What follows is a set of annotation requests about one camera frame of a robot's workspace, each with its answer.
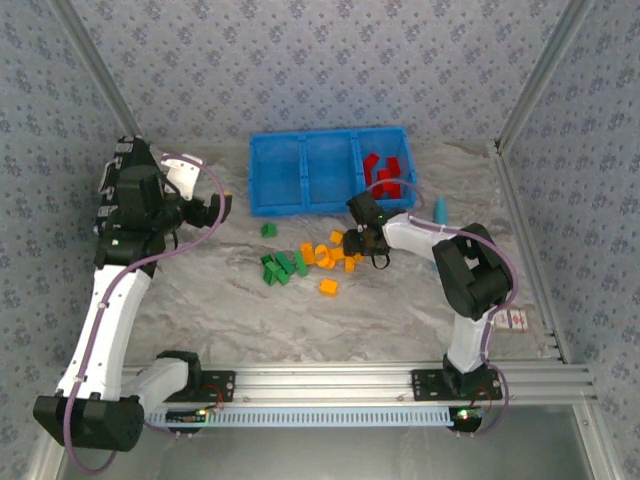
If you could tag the small circuit board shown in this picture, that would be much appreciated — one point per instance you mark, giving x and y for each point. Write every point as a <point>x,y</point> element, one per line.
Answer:
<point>465,415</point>
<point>187,416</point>

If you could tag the long red lego brick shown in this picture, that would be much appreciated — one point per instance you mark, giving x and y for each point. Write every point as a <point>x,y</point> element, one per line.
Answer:
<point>386,191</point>

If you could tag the teal block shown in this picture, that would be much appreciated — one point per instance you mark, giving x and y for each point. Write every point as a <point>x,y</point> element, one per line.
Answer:
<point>441,210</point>

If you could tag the aluminium corner post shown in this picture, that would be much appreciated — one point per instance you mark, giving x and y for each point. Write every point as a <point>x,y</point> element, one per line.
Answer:
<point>545,65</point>
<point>95,65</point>

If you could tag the long aluminium base rail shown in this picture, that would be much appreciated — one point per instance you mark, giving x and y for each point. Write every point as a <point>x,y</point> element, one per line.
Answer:
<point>325,382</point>

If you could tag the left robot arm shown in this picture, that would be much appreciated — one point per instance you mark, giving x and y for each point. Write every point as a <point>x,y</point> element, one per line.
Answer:
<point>110,320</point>

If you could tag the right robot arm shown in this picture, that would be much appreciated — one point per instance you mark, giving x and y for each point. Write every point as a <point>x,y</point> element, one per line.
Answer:
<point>465,345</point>

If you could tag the blue three-compartment bin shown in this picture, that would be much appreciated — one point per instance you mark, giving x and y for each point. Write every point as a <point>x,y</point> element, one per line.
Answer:
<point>280,170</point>

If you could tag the aluminium side rail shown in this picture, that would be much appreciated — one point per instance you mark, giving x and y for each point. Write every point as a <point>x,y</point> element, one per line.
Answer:
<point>530,260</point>

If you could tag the green lego brick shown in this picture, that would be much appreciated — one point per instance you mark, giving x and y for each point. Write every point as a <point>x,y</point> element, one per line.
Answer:
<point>284,278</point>
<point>300,263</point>
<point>271,274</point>
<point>285,262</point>
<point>267,260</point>
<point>269,230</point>

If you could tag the orange lego brick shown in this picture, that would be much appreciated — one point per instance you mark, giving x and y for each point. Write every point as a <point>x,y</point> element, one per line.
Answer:
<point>328,287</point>
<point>336,236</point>
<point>350,264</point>
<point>322,251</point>
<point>307,252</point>
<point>339,253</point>
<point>328,262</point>

